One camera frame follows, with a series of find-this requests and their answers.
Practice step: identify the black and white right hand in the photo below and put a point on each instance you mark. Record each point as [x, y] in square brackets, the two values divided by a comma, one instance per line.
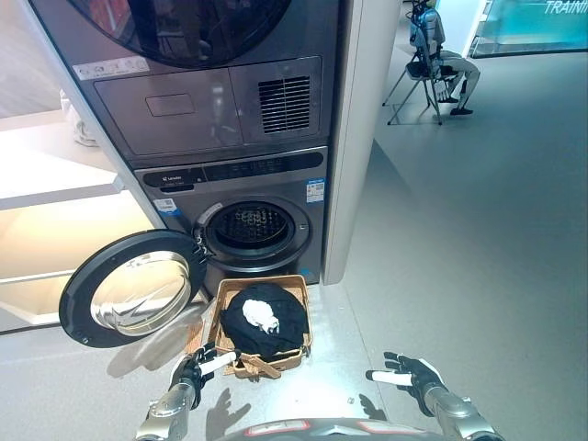
[420, 374]

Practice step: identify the black and white left hand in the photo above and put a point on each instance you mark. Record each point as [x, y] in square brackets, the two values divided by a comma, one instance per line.
[190, 369]

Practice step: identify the white garment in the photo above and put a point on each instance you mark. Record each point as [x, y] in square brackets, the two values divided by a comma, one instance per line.
[257, 312]

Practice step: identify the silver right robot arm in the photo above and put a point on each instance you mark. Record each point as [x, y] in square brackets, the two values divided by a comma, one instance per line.
[455, 411]

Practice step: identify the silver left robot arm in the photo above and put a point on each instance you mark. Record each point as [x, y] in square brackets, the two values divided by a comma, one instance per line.
[167, 411]

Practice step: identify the brown wicker laundry basket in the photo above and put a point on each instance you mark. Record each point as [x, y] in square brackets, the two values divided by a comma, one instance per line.
[220, 321]

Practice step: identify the round washing machine door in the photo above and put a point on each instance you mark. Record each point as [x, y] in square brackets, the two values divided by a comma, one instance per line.
[82, 303]

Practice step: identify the grey washing machine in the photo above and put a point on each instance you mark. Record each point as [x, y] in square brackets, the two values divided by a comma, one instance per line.
[188, 229]

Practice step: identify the black shirt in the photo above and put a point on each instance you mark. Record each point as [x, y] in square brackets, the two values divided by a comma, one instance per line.
[285, 321]

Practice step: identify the robot torso with red stripe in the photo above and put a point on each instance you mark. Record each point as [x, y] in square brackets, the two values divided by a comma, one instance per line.
[321, 432]

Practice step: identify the white code sticker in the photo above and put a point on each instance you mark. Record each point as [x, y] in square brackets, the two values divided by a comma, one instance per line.
[166, 206]

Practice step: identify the blue energy label sticker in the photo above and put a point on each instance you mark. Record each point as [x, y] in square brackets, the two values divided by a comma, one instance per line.
[315, 190]

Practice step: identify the white cabinet side panel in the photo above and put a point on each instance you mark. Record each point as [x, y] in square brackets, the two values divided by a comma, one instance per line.
[358, 138]

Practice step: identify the white shelf unit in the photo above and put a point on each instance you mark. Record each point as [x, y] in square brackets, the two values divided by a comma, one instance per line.
[46, 161]

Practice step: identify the grey tumble dryer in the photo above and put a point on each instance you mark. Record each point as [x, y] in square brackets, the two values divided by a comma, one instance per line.
[184, 115]

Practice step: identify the white item on shelf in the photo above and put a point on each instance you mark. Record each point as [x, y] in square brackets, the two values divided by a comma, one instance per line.
[82, 131]

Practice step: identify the grey folding chair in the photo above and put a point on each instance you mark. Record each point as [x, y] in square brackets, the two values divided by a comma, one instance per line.
[415, 71]

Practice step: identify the white dryer label strip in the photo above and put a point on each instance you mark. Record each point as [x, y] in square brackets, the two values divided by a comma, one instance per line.
[110, 68]

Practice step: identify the seated humanoid robot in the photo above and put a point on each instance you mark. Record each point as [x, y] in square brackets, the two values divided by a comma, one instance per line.
[429, 27]

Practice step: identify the teal glass partition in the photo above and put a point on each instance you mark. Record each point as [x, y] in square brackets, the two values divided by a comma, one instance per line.
[528, 27]

